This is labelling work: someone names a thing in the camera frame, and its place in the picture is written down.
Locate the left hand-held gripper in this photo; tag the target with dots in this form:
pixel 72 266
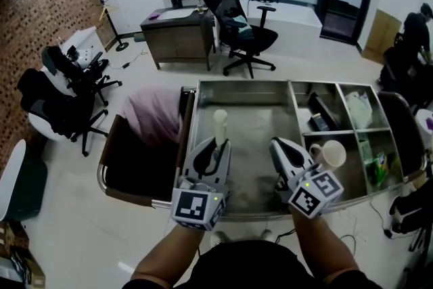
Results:
pixel 198 210

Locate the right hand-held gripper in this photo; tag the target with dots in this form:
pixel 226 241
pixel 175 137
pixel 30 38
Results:
pixel 314 194

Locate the white mug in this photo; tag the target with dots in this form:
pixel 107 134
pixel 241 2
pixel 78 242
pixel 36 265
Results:
pixel 333 155

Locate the metal tray cart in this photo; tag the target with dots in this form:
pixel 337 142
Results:
pixel 257 111

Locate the black box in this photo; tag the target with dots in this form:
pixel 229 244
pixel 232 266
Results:
pixel 323 108

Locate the pale green carton box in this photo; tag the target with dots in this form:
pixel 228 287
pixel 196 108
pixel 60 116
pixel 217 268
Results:
pixel 365 150

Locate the white plastic bag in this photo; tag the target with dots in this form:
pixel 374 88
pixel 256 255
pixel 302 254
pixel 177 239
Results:
pixel 358 110

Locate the green packet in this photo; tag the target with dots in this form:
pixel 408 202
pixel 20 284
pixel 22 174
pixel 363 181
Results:
pixel 379 167

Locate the person's right forearm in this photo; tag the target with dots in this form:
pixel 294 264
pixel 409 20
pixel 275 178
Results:
pixel 321 243

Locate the person's left forearm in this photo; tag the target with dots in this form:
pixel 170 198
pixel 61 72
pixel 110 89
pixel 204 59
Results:
pixel 169 254

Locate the pink cloth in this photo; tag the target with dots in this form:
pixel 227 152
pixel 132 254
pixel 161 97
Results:
pixel 152 115

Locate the person's white left shoe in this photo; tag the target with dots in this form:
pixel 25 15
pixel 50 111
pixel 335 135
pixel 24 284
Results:
pixel 219 238

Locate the person's white shoe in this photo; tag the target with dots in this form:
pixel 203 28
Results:
pixel 266 235
pixel 219 238

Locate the person's white right shoe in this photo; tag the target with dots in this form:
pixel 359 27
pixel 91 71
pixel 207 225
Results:
pixel 266 235

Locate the person's black shirt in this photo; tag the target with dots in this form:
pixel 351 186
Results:
pixel 253 267

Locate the wooden cabinet desk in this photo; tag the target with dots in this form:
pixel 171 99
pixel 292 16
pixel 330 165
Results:
pixel 179 44

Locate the black power adapter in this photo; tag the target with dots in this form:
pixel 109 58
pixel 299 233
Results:
pixel 126 65

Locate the black white machine base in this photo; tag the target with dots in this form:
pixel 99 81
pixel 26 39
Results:
pixel 411 213

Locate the white round table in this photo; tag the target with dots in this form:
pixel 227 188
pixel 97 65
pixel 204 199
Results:
pixel 423 132

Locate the light teal cloth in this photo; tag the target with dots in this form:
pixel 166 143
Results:
pixel 240 25

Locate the purple cloth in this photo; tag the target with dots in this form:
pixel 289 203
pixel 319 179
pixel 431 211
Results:
pixel 429 122

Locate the dark green box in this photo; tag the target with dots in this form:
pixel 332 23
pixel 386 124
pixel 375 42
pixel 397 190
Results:
pixel 139 38

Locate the white bathtub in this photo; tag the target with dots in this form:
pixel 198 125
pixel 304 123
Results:
pixel 294 15

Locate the black coat rack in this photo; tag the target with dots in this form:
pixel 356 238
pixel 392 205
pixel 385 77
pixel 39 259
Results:
pixel 121 46

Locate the cardboard sheet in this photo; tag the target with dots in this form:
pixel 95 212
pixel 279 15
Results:
pixel 380 37

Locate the white rectangular basin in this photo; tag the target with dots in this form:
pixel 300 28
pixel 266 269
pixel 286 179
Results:
pixel 174 14

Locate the small purple object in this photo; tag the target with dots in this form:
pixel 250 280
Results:
pixel 154 16

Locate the small clear bottle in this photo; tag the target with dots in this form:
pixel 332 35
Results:
pixel 199 6

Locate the white round stool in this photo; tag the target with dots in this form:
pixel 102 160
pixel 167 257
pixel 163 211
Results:
pixel 39 125

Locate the white side table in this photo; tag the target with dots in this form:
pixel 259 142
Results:
pixel 86 37

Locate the dark green bin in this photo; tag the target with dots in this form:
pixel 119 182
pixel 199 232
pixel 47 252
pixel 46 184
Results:
pixel 32 186

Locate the wooden clothes hanger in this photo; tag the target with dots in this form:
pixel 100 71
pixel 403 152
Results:
pixel 108 10

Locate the white curved tub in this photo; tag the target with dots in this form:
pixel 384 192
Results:
pixel 11 182

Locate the cardboard box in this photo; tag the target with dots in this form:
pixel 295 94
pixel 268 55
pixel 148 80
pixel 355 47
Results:
pixel 17 257

